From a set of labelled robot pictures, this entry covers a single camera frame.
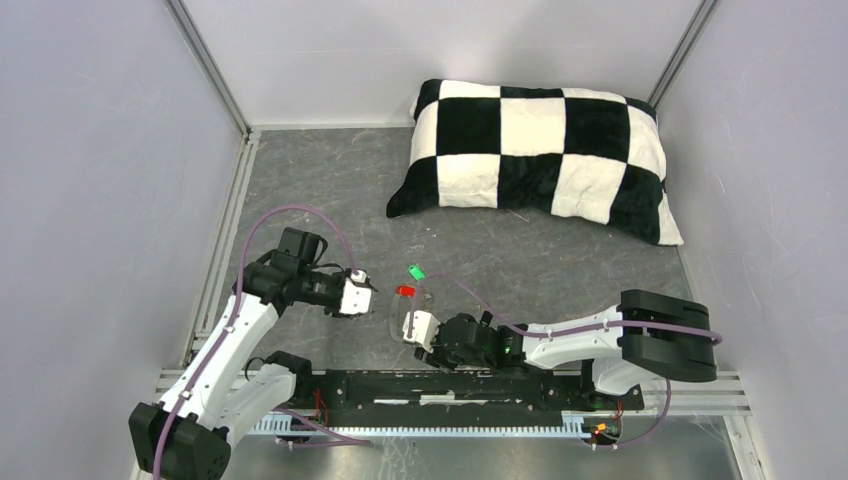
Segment red key tag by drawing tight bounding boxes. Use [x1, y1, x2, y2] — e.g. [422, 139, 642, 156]
[395, 285, 417, 298]

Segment green key tag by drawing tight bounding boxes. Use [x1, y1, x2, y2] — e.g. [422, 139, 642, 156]
[408, 264, 426, 282]

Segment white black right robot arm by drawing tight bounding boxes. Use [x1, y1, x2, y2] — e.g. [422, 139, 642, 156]
[401, 289, 722, 408]

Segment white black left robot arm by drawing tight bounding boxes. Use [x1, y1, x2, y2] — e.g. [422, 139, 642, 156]
[129, 227, 374, 479]

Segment black and white checkered pillow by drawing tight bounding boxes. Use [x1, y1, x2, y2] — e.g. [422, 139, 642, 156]
[385, 79, 684, 246]

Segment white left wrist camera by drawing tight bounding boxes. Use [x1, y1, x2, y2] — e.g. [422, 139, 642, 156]
[339, 270, 374, 315]

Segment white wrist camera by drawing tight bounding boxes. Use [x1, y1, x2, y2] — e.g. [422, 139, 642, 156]
[402, 310, 441, 353]
[339, 270, 374, 315]

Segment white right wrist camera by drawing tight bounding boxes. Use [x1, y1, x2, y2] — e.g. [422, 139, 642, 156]
[402, 310, 441, 353]

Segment black mounting base rail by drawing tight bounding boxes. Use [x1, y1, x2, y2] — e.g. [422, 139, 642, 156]
[285, 370, 645, 428]

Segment white toothed cable duct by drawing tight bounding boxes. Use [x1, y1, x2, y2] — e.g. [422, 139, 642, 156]
[248, 412, 609, 440]

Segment aluminium frame post left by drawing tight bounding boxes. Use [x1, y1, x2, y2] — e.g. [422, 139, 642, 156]
[164, 0, 252, 138]

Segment aluminium frame post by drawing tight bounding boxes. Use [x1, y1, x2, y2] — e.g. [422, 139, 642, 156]
[164, 0, 252, 138]
[648, 0, 720, 109]

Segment aluminium frame post right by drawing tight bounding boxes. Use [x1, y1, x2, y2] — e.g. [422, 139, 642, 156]
[648, 0, 720, 109]

